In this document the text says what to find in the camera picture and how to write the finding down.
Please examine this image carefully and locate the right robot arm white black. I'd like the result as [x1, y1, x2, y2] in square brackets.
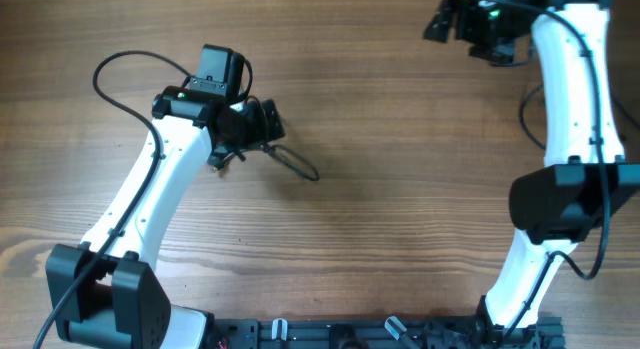
[424, 0, 639, 344]

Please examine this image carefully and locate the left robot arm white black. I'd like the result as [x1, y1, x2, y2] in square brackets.
[44, 45, 284, 348]

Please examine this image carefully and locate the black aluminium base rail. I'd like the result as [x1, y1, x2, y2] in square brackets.
[211, 316, 566, 349]

